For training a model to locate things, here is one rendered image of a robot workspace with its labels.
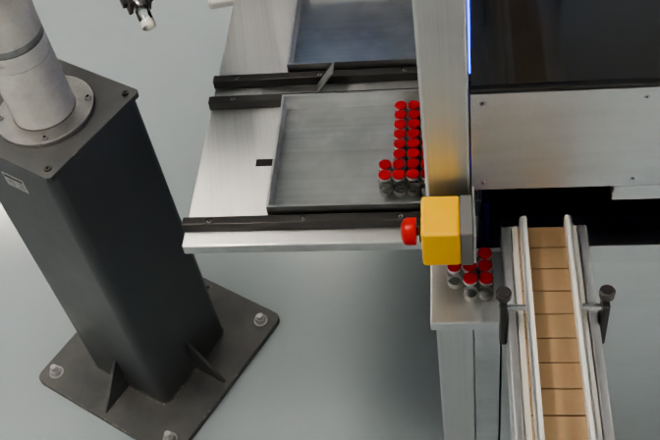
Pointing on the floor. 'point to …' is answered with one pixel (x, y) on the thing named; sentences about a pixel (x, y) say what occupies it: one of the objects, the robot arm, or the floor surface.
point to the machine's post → (446, 137)
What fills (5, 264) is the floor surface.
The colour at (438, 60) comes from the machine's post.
